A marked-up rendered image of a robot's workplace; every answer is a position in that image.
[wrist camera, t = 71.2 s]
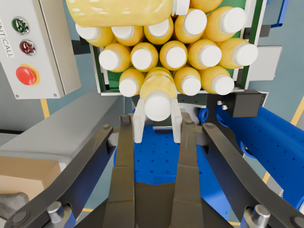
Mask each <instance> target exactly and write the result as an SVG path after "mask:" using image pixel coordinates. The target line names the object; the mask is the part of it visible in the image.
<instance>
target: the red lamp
mask: <svg viewBox="0 0 304 228"><path fill-rule="evenodd" d="M19 48H20V50H21V51H22V52H23V53H25V54H31V53H33V46H32V45H31V43H29V42H27V41H22V42H20V44H19Z"/></svg>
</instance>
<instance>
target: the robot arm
mask: <svg viewBox="0 0 304 228"><path fill-rule="evenodd" d="M144 106H145V101H144V98H140V99H139V101H138V104H137V107H136V110H135V113H129V114H123V115H121V116H120V117H119V120H120V126H119V127H115V128H113V125H111V124H105V125H103V126H101V127H100V128H99V129H98V130H97V132H96V133H95V134H94V135H93V136H92V137H91V139H90V140H89V141H88V142H87V143H86V145H85V146H84V147H83V148H82V149H81V150H80V151H79V152H78V153H77V155H76V156H75V157H74V158H73V159H72V160H71V162H70V163H69V164H68V165H67V166H66V167H65V169H64V170H63V171H62V172H61V173H60V174H59V176H58V177H57V178H56V179H55V180H54V181H53V183H52V184H51V185H50V186H49V187H47V188H46V189H45V190H44V191H42V192H41V193H40V194H38V195H37V196H36V197H34V198H33V199H32V200H30V201H29V197H28V196H27V195H26V194H25V193H23V192H19V193H16V194H0V228H234V227H233V226H232V225H231V224H230V223H229V222H228V221H227V220H226V219H225V218H224V217H222V216H221V215H220V214H219V213H218V212H217V211H216V210H215V209H214V208H213V207H212V206H210V205H209V204H208V203H207V202H206V201H205V200H204V199H203V198H202V197H201V192H200V173H199V168H198V163H197V148H196V145H200V147H201V149H202V151H203V153H204V155H205V157H206V159H207V161H208V163H209V165H210V167H211V169H212V171H213V173H214V175H215V177H216V179H217V181H218V183H219V185H220V187H221V188H222V190H223V192H224V194H225V196H226V198H227V200H228V202H229V204H230V206H231V208H232V210H233V212H234V213H235V215H236V217H237V219H238V220H239V222H240V223H241V224H240V228H304V214H302V213H301V212H300V211H298V210H297V209H296V208H295V207H293V206H292V205H291V204H289V203H288V202H287V201H285V200H284V199H283V198H281V197H280V196H279V195H278V194H277V193H275V192H274V191H272V190H271V189H270V188H269V187H268V186H267V185H266V184H265V182H264V181H263V180H262V179H261V178H260V176H259V175H258V174H257V173H256V172H255V171H254V170H253V168H252V167H251V166H250V165H249V164H248V163H247V161H246V160H245V159H244V158H243V157H242V155H241V154H240V153H239V152H238V151H237V150H236V148H235V147H234V146H233V145H232V144H231V143H230V142H229V140H228V139H227V138H226V137H225V136H224V134H223V133H222V132H221V131H220V130H219V129H218V127H217V126H216V125H215V124H213V123H204V124H203V126H197V125H195V122H194V121H192V119H191V117H190V114H189V113H187V112H180V108H179V105H178V101H177V98H176V97H173V98H172V99H171V120H172V128H173V136H174V142H175V143H180V151H179V160H178V165H177V173H176V182H168V183H164V184H159V185H151V184H147V183H143V182H136V169H135V151H134V142H135V143H140V142H142V136H143V128H144V122H145V110H144ZM116 146H117V153H116V160H115V167H113V169H112V176H111V183H110V189H109V197H108V198H107V199H106V200H104V201H103V202H102V203H101V204H100V205H99V206H98V207H96V208H95V209H94V210H93V211H92V212H91V213H89V214H88V215H87V216H86V217H85V218H84V219H82V220H81V221H80V222H79V223H78V224H77V225H76V226H75V224H76V219H77V218H78V217H79V215H80V213H81V212H82V210H83V208H84V206H85V204H86V203H87V201H88V199H89V197H90V195H91V193H92V191H93V190H94V188H95V186H96V184H97V182H98V180H99V178H100V177H101V175H102V173H103V171H104V169H105V167H106V165H107V164H108V162H109V160H110V158H111V156H112V154H113V152H114V151H115V149H116Z"/></svg>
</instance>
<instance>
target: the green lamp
mask: <svg viewBox="0 0 304 228"><path fill-rule="evenodd" d="M11 25H12V28H13V29H14V30H15V31H16V32H19V33H24V32H25V31H26V24H25V23H24V21H22V20H21V19H13V20H12V21H11Z"/></svg>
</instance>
